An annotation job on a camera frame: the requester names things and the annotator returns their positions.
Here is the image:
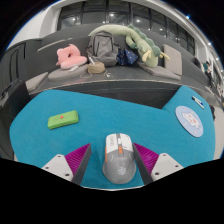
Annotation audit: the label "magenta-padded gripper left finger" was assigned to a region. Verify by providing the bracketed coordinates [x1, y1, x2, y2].
[41, 143, 92, 185]

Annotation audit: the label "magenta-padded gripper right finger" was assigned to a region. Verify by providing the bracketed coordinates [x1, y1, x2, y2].
[132, 142, 184, 186]

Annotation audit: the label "grey and white computer mouse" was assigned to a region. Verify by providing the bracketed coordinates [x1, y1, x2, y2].
[102, 132, 138, 185]

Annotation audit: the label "round light blue mouse pad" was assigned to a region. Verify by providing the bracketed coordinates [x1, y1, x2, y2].
[175, 105, 204, 138]

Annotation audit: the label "green rectangular case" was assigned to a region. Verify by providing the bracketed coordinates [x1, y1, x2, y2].
[47, 110, 80, 130]

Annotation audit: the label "white marker with blue cap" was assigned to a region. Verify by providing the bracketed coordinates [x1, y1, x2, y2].
[191, 95, 205, 110]

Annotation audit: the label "black bag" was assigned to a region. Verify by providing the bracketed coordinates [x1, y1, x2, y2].
[210, 104, 217, 121]

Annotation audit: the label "round grey seat cushion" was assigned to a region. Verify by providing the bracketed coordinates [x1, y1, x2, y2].
[47, 64, 89, 82]

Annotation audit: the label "black suitcase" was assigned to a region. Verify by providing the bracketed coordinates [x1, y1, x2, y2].
[0, 79, 33, 118]

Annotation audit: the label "light grey seat cushion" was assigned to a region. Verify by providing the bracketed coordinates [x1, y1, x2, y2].
[24, 71, 49, 93]

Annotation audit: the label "flat grey square cushion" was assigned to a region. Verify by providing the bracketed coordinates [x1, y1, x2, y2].
[138, 62, 182, 81]

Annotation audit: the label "beige woven pouch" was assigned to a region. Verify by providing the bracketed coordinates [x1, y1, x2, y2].
[87, 61, 107, 75]

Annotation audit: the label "pink plush pillow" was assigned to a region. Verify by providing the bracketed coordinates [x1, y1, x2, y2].
[55, 43, 88, 70]

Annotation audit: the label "upright grey square cushion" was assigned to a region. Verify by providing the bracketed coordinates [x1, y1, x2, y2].
[162, 43, 183, 76]

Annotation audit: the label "navy blue patterned bag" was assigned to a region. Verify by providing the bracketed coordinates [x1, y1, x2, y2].
[116, 47, 139, 67]

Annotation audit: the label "person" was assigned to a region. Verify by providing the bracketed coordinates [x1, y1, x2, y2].
[203, 60, 214, 81]

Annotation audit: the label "green dragon plush toy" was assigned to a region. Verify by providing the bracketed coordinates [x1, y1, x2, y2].
[88, 23, 171, 68]

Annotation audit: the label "grey backpack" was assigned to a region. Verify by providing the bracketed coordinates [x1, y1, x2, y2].
[85, 30, 119, 67]

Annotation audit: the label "dark glass window row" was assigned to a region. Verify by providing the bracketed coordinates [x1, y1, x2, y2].
[57, 0, 196, 56]

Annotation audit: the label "ceiling lights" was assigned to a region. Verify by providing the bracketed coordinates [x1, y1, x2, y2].
[184, 13, 221, 68]

